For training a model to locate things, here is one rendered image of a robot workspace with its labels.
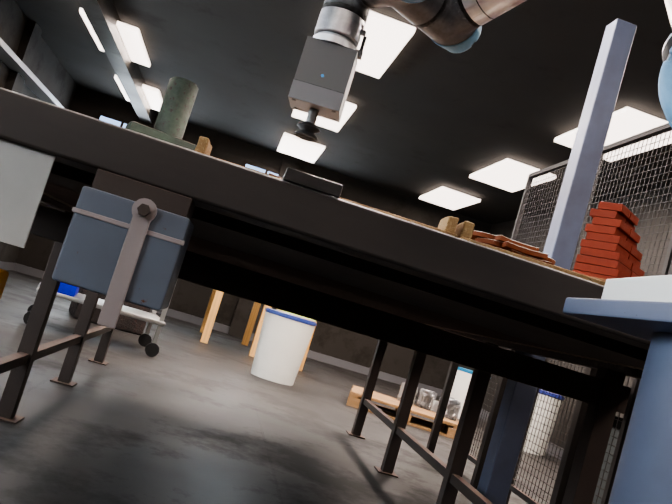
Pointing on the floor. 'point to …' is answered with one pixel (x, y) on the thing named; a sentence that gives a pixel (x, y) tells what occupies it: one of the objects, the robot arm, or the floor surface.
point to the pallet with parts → (427, 407)
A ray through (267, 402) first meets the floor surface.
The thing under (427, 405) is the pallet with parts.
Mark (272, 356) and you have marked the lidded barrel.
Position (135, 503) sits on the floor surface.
